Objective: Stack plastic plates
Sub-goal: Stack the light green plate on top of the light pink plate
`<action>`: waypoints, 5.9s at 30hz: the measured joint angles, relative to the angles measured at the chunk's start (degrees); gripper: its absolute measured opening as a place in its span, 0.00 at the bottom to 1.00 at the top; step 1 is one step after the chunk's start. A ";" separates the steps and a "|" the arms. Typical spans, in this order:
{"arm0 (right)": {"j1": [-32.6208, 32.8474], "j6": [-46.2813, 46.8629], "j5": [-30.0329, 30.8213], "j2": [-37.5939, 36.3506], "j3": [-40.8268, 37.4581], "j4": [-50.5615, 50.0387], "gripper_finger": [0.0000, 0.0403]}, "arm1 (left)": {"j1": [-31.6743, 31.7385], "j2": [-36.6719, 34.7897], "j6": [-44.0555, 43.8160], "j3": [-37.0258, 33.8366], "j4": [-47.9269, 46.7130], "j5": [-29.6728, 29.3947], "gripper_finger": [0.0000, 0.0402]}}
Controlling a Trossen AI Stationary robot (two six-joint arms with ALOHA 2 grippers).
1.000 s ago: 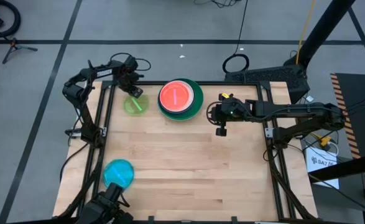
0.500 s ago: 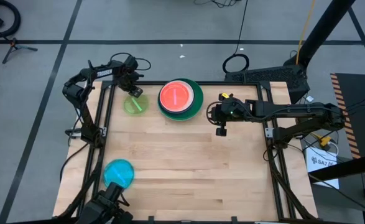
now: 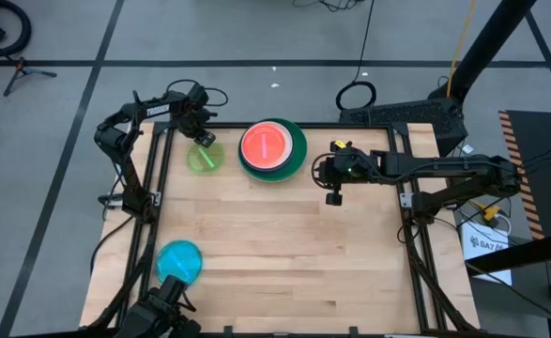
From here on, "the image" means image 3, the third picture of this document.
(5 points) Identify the black table frame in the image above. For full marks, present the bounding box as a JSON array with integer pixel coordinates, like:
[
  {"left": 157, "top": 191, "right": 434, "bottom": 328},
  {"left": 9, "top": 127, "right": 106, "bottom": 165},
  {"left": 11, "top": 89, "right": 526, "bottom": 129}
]
[{"left": 80, "top": 120, "right": 482, "bottom": 338}]

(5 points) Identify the black floor cable bundle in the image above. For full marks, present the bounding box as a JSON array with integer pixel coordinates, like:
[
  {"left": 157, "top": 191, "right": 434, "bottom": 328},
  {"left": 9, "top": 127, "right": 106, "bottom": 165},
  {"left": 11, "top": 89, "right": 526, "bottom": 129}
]
[{"left": 292, "top": 0, "right": 366, "bottom": 13}]

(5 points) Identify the black tripod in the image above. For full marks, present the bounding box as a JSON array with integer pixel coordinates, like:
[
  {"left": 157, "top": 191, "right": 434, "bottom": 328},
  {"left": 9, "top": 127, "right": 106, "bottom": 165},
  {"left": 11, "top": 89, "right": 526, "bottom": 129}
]
[{"left": 2, "top": 55, "right": 58, "bottom": 98}]

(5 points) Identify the yellow plug connector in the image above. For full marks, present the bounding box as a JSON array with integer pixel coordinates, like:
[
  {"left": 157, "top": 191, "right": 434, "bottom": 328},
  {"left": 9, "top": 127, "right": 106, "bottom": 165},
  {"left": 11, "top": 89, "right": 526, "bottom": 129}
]
[{"left": 470, "top": 200, "right": 502, "bottom": 223}]

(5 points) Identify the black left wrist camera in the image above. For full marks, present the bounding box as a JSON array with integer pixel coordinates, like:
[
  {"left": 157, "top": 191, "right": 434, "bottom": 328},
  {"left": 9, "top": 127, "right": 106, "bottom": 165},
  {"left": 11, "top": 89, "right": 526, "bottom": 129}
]
[{"left": 186, "top": 83, "right": 210, "bottom": 110}]

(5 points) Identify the yellow hanging cable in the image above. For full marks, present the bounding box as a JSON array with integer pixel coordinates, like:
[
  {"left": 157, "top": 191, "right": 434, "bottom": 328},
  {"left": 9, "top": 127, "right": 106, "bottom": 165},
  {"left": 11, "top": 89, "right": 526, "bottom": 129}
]
[{"left": 446, "top": 0, "right": 479, "bottom": 99}]

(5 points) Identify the orange translucent plastic plate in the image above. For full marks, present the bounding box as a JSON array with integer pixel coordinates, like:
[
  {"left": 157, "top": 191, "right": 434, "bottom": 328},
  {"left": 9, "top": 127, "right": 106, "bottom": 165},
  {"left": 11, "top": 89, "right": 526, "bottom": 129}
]
[{"left": 241, "top": 122, "right": 288, "bottom": 169}]

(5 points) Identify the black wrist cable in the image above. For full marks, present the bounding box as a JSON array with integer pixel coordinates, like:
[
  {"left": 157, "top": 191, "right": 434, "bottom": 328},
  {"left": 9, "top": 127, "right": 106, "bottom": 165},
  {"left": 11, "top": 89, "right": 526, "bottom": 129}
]
[
  {"left": 311, "top": 153, "right": 328, "bottom": 186},
  {"left": 165, "top": 78, "right": 230, "bottom": 109}
]

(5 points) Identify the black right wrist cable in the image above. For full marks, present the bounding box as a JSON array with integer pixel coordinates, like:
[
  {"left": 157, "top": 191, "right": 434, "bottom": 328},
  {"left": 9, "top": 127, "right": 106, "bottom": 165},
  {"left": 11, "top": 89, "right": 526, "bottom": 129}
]
[{"left": 311, "top": 153, "right": 328, "bottom": 186}]

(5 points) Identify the black hazard striped mat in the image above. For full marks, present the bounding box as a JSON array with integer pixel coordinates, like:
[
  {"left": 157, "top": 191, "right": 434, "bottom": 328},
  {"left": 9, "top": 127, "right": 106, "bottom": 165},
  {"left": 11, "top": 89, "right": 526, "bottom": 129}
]
[{"left": 497, "top": 109, "right": 551, "bottom": 338}]

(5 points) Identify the black hanging cable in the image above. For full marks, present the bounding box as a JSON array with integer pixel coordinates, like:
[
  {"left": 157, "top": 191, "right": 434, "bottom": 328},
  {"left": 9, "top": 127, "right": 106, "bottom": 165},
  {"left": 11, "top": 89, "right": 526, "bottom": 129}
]
[{"left": 334, "top": 0, "right": 378, "bottom": 112}]

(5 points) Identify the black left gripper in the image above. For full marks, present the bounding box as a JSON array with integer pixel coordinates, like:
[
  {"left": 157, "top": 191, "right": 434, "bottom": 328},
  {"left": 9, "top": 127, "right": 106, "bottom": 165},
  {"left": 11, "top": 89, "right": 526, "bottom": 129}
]
[{"left": 175, "top": 100, "right": 218, "bottom": 148}]

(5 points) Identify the white printed paper sheet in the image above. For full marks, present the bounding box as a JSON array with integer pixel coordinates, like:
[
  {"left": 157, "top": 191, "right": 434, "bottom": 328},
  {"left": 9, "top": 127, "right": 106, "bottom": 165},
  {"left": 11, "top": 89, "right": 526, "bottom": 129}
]
[{"left": 461, "top": 219, "right": 514, "bottom": 286}]

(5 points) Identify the black plastic plate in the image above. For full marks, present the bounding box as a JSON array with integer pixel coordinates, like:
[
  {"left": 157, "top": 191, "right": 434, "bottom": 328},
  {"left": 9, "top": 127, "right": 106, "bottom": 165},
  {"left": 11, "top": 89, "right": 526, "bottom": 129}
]
[{"left": 237, "top": 119, "right": 297, "bottom": 176}]

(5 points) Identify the black perforated box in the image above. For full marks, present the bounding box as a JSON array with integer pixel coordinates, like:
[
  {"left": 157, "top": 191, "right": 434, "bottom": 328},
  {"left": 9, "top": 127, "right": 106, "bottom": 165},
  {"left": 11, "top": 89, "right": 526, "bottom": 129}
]
[{"left": 338, "top": 98, "right": 469, "bottom": 157}]

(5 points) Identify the black slanted pole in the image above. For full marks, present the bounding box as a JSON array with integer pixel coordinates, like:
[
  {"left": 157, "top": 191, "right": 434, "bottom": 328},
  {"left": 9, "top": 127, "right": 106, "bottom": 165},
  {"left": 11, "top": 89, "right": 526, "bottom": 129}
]
[{"left": 427, "top": 0, "right": 538, "bottom": 102}]

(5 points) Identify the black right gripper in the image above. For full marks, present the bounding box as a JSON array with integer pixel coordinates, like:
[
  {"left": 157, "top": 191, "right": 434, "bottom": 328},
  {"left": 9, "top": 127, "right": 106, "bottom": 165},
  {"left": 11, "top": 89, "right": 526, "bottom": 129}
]
[{"left": 323, "top": 139, "right": 385, "bottom": 207}]

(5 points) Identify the black metal beam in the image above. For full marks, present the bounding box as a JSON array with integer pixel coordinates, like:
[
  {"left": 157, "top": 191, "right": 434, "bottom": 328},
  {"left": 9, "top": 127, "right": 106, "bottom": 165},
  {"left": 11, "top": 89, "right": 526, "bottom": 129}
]
[{"left": 465, "top": 228, "right": 551, "bottom": 279}]

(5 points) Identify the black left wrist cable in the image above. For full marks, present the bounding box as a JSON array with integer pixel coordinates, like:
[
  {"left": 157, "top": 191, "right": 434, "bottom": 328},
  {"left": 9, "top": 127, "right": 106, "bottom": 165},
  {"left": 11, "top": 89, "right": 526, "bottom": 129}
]
[{"left": 165, "top": 78, "right": 230, "bottom": 109}]

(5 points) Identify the black vacuum hose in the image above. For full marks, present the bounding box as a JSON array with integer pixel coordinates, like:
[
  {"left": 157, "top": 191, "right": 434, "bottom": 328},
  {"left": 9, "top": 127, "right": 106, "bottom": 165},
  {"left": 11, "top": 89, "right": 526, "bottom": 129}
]
[{"left": 0, "top": 0, "right": 33, "bottom": 58}]

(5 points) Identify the green translucent plastic plate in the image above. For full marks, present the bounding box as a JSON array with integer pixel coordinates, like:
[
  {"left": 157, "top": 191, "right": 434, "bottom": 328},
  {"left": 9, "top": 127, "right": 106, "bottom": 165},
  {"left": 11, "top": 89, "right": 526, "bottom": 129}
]
[{"left": 185, "top": 140, "right": 226, "bottom": 176}]

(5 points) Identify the dark green plastic plate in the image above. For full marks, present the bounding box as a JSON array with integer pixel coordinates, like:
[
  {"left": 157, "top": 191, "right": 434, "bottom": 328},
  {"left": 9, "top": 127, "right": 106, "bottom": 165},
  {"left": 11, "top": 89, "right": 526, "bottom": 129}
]
[{"left": 237, "top": 117, "right": 309, "bottom": 184}]

